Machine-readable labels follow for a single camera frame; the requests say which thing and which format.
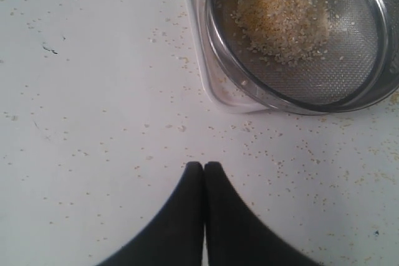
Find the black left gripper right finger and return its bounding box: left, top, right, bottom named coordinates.
left=204, top=161, right=317, bottom=266

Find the round steel mesh sieve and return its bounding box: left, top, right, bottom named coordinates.
left=204, top=0, right=398, bottom=115

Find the white plastic tray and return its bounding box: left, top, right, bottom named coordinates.
left=185, top=0, right=267, bottom=113

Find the yellow white grain pile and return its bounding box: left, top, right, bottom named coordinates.
left=231, top=0, right=331, bottom=64

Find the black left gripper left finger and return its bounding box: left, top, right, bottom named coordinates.
left=100, top=162, right=204, bottom=266

